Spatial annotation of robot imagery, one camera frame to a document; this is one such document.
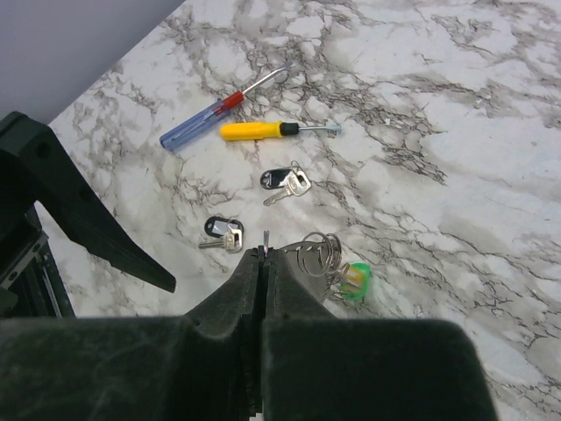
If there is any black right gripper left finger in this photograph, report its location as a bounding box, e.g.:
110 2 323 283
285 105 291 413
1 248 263 420

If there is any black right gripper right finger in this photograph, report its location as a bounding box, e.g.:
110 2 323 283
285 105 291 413
260 250 498 420

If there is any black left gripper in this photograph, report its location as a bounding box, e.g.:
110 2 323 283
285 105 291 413
1 111 176 318

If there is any green key tag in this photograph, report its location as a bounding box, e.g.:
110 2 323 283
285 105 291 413
335 262 372 301

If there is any silver key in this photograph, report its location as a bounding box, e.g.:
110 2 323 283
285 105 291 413
263 161 311 206
198 229 243 253

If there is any blue red screwdriver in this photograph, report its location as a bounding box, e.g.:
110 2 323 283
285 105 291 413
160 61 293 152

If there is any yellow handled tool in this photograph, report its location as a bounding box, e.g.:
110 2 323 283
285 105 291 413
219 122 341 141

